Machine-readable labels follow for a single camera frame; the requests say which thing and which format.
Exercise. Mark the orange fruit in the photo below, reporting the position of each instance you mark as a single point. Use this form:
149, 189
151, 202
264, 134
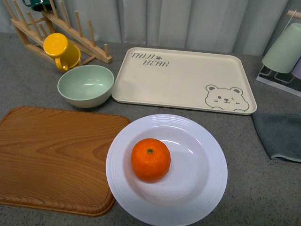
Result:
150, 160

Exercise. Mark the white ridged plate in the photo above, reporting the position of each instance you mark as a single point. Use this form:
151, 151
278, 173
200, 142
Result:
192, 188

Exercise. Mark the light green bowl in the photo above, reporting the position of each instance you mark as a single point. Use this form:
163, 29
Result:
86, 86

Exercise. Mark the beige bear tray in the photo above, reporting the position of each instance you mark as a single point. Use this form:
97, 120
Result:
184, 79

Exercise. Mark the yellow mug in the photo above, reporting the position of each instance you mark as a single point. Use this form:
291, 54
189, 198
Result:
65, 54

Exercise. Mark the wooden cutting board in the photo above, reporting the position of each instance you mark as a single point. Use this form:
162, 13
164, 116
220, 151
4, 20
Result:
54, 159

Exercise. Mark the grey cloth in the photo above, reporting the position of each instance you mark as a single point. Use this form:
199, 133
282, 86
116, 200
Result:
280, 135

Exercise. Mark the clear acrylic cup stand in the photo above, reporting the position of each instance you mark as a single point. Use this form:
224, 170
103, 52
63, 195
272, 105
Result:
283, 81

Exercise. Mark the wooden dish rack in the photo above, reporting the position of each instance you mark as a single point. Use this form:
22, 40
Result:
33, 32

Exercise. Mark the light green cup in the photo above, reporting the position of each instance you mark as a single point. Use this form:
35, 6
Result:
286, 51

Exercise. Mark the purple cup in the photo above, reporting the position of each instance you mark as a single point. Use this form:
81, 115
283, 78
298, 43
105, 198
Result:
296, 71

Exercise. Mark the dark green mug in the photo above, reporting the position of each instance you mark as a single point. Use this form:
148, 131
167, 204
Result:
38, 5

